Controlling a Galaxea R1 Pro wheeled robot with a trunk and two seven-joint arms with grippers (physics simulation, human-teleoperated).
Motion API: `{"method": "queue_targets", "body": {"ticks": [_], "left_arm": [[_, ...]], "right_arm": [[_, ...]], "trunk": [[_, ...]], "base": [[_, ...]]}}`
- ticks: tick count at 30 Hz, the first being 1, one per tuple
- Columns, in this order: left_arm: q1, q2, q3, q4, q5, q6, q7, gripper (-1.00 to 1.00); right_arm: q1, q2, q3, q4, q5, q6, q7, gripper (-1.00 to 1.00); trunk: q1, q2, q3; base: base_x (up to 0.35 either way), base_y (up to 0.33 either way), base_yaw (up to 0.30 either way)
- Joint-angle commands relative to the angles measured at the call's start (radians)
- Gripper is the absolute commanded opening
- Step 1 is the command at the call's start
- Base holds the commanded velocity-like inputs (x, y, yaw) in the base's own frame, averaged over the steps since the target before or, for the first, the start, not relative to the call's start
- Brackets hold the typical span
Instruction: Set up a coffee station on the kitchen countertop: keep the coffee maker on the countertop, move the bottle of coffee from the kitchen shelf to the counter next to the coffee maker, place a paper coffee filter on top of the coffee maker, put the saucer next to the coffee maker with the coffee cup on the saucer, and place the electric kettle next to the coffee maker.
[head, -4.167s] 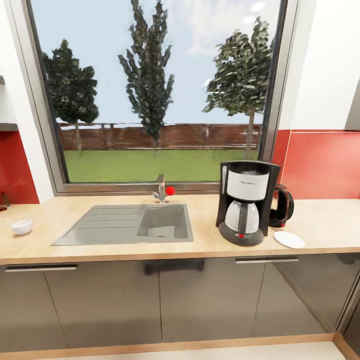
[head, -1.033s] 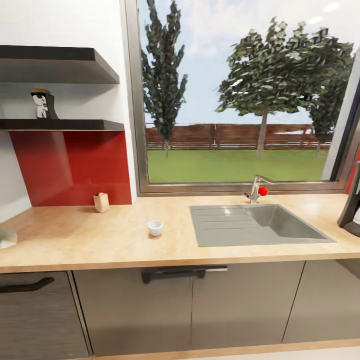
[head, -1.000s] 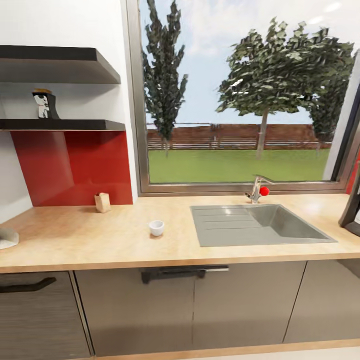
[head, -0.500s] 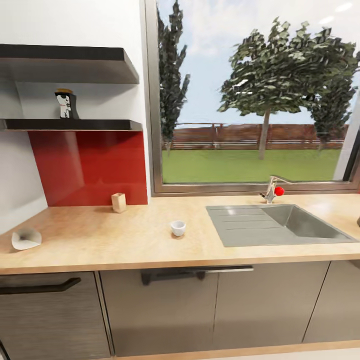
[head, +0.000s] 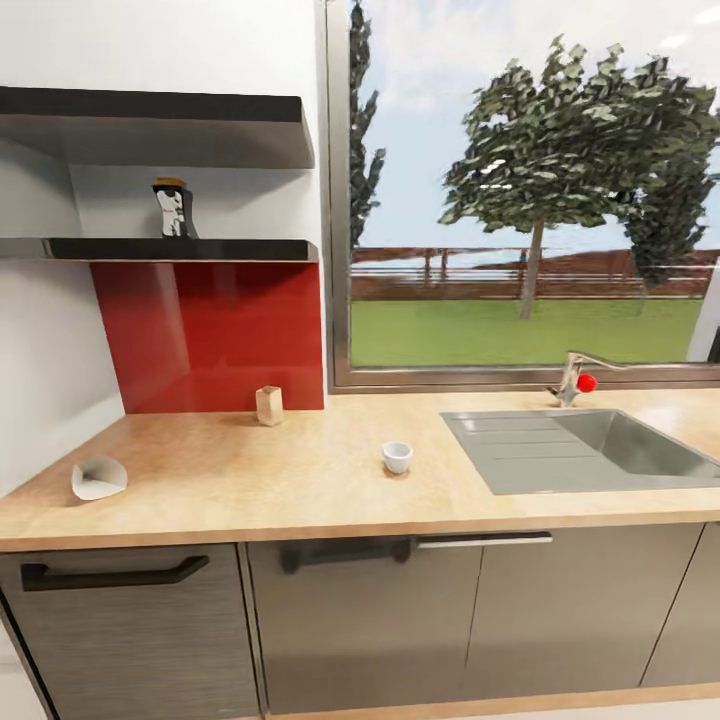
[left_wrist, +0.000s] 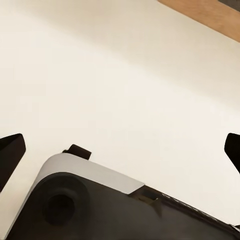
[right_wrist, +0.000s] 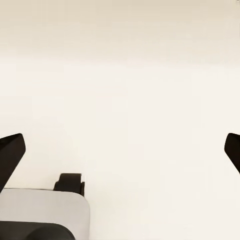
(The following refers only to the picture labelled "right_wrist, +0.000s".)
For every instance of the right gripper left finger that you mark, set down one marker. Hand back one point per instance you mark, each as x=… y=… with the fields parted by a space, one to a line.
x=12 y=149

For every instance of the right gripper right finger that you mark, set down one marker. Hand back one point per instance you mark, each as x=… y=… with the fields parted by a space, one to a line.
x=232 y=149

